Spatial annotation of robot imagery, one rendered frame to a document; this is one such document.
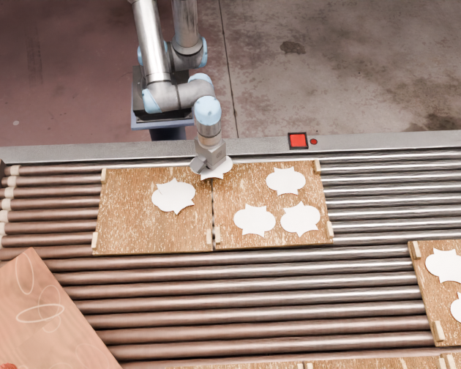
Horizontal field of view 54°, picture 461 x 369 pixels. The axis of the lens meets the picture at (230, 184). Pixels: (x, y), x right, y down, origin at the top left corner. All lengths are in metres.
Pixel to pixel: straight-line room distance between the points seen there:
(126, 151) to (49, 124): 1.52
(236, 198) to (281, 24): 2.37
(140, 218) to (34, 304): 0.44
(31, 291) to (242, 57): 2.49
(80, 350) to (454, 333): 1.12
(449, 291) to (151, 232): 1.01
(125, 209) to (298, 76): 2.06
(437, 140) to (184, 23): 1.10
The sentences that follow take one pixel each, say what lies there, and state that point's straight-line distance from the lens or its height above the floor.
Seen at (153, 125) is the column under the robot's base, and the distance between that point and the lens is 1.96.
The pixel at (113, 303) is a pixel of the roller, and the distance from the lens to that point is 1.55.
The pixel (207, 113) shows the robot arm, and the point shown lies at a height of 1.38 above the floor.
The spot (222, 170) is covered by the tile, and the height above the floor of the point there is 1.08.
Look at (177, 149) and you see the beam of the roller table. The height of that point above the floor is 0.92.
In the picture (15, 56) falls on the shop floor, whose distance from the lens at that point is 3.87.
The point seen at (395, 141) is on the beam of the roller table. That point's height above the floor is 0.92.
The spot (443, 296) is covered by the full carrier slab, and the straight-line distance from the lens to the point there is 1.65.
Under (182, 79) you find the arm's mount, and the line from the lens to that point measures 1.98.
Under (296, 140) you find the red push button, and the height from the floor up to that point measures 0.93.
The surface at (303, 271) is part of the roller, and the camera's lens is 1.57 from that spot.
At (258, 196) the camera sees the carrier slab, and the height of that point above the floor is 0.94.
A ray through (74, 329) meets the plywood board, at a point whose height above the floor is 1.04.
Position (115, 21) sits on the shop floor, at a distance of 3.93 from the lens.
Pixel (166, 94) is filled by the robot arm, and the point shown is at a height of 1.36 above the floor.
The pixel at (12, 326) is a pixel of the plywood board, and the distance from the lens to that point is 1.50.
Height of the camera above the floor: 2.36
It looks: 58 degrees down
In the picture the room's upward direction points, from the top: straight up
